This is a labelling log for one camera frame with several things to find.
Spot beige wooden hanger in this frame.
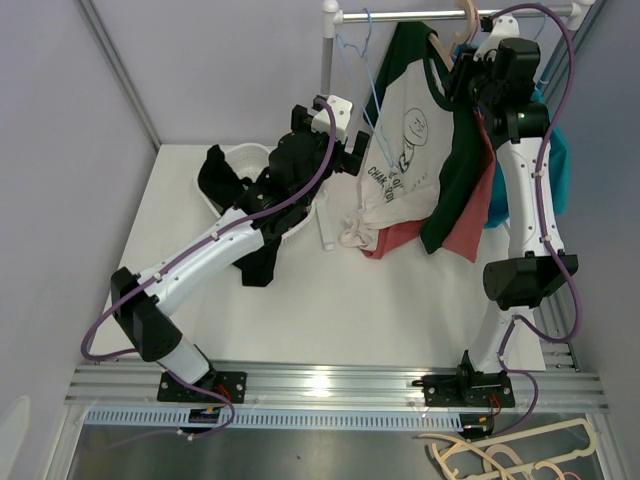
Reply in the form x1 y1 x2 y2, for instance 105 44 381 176
428 0 480 72

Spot green and grey raglan shirt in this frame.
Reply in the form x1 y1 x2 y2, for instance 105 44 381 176
340 22 482 257

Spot black t shirt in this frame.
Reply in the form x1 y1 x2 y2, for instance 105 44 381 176
195 144 281 289

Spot pink t shirt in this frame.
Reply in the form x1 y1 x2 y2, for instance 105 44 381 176
360 112 497 263

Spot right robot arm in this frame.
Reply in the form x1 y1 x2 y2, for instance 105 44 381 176
445 34 578 405

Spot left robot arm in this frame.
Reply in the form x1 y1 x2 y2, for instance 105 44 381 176
111 95 370 401

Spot teal t shirt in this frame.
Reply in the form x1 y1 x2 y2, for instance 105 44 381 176
452 42 572 231

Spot white plastic basket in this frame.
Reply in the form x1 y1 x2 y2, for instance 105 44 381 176
195 143 316 245

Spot metal clothes rack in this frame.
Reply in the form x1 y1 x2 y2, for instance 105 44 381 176
303 0 599 254

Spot beige spare hangers pile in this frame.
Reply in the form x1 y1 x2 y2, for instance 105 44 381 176
417 418 598 479

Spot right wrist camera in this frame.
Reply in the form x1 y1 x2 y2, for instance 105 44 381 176
475 14 520 58

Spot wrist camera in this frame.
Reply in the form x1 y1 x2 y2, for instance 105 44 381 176
311 95 353 145
475 14 520 58

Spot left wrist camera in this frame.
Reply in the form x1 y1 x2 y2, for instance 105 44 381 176
311 95 353 145

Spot aluminium rail base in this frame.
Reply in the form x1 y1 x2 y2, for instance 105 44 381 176
64 358 609 414

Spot white cable duct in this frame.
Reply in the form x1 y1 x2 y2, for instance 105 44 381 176
84 406 480 432

